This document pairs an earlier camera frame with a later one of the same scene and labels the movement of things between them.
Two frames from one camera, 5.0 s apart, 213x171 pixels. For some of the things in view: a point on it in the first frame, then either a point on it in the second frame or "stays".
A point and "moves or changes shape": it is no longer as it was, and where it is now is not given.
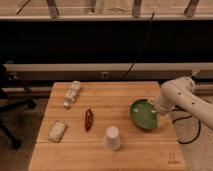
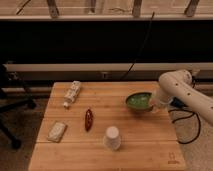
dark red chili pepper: [88, 120] stays
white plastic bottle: [71, 94] stays
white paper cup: [112, 138] stays
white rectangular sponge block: [56, 132] stays
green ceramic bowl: [144, 113] moves or changes shape
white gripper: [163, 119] to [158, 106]
